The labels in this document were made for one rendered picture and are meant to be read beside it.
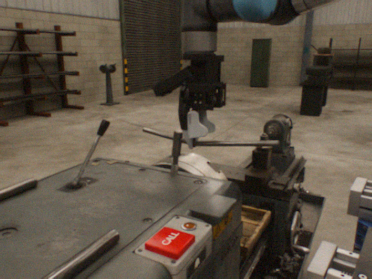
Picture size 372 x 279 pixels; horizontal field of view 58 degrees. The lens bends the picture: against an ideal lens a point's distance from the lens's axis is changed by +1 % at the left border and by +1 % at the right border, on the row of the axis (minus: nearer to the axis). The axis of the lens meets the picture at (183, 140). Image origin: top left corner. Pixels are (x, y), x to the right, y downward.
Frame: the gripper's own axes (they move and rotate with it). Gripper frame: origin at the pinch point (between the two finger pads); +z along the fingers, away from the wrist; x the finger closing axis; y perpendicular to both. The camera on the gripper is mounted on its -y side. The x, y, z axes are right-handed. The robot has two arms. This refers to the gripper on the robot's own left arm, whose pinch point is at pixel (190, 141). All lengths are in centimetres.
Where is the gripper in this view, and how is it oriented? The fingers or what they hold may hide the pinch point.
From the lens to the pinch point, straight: 77.9
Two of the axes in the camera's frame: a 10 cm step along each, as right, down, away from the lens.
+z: 0.0, 9.6, 2.7
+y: 8.8, 1.3, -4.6
